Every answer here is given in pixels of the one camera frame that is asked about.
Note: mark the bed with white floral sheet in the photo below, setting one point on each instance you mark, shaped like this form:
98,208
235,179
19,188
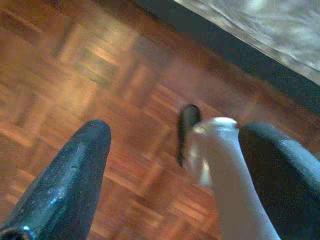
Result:
275,32

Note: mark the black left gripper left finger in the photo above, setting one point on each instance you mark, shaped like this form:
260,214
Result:
67,187

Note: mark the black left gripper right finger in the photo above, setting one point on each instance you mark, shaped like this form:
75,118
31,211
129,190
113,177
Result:
287,187

